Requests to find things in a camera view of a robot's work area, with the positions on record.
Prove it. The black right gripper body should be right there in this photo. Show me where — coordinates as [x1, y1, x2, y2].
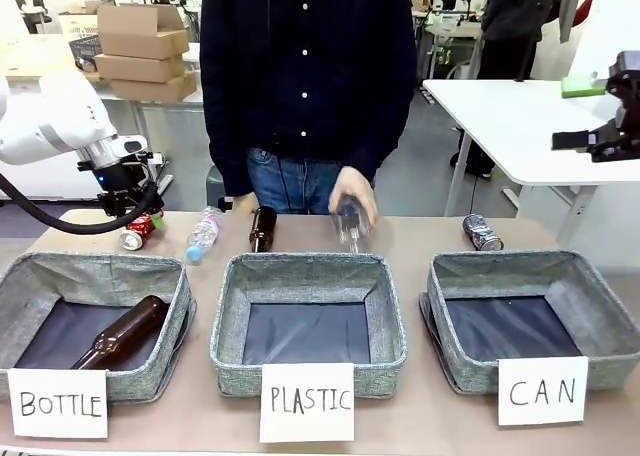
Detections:
[605, 50, 640, 150]

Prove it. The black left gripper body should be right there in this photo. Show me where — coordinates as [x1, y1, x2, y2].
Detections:
[96, 156, 160, 201]

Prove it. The red soda can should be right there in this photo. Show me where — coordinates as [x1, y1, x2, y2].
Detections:
[118, 212, 164, 252]

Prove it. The clear plastic bottle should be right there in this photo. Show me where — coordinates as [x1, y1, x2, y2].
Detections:
[329, 193, 376, 255]

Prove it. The person right forearm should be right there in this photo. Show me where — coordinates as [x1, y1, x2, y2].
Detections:
[200, 90, 255, 200]

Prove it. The person left forearm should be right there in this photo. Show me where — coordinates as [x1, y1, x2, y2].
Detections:
[344, 88, 417, 188]

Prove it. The grey basket labelled bottle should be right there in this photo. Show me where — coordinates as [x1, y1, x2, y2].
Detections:
[0, 252, 198, 403]

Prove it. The dark silver drink can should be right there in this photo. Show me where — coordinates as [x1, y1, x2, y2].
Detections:
[461, 213, 506, 253]

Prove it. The grey basket labelled can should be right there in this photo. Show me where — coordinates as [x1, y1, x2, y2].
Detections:
[418, 249, 640, 396]

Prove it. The grey basket labelled plastic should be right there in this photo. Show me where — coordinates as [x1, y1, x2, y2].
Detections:
[209, 253, 409, 397]

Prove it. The paper sign reading can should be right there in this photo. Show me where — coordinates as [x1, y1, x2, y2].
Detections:
[496, 356, 590, 427]

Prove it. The person right hand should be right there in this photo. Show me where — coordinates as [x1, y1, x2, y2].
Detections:
[232, 195, 259, 217]

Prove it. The person left hand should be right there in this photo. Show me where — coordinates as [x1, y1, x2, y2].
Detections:
[328, 165, 380, 228]

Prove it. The clear bottle with pink label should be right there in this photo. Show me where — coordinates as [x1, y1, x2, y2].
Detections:
[186, 206, 225, 265]

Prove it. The grey office chair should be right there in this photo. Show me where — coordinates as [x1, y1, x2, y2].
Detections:
[205, 162, 227, 211]

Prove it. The white desk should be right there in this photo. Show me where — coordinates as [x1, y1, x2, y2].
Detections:
[421, 77, 640, 218]

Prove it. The red chair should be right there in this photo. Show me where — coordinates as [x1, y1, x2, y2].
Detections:
[577, 0, 597, 30]

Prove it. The bystander in dark clothes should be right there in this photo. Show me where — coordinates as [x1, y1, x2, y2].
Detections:
[449, 0, 579, 180]

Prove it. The flat closed cardboard box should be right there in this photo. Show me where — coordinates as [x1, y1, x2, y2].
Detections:
[93, 52, 187, 84]
[109, 69, 200, 104]

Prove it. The small brown glass bottle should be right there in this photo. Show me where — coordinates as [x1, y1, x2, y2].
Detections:
[248, 206, 278, 253]

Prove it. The large brown glass bottle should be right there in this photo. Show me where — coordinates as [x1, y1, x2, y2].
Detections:
[69, 295, 172, 371]

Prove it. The black plastic crate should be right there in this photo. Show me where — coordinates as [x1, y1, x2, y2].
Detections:
[66, 34, 102, 68]

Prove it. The open cardboard box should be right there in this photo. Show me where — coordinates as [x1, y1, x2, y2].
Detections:
[96, 2, 191, 61]

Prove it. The paper sign reading bottle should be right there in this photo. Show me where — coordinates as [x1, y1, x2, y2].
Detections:
[7, 368, 110, 440]

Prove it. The person in dark shirt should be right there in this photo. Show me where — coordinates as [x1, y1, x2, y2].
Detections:
[199, 0, 418, 216]

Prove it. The paper sign reading plastic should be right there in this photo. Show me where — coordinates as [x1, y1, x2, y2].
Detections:
[258, 362, 357, 445]

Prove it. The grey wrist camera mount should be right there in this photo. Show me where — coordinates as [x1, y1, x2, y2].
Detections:
[112, 134, 152, 158]

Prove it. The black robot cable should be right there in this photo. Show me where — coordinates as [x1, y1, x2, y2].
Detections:
[0, 172, 157, 236]

